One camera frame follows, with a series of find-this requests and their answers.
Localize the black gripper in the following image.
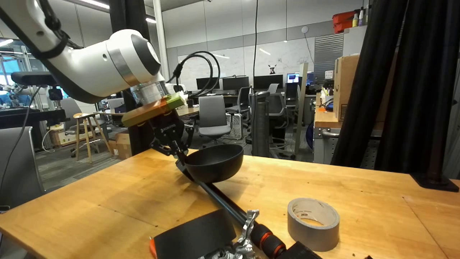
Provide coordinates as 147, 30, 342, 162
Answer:
148, 110, 185, 155

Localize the black bowl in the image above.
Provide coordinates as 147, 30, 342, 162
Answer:
185, 143, 244, 182

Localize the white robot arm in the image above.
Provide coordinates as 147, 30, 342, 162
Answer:
0, 0, 165, 103

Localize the grey office chair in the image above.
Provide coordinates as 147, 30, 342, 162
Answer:
198, 94, 231, 140

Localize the wooden stool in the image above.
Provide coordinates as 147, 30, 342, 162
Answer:
73, 112, 111, 159

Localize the beige tape roll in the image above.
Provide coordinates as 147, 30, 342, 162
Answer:
287, 197, 339, 251

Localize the black curtain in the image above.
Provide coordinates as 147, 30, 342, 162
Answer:
332, 0, 460, 191

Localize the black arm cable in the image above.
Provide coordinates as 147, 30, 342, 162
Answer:
164, 48, 223, 104

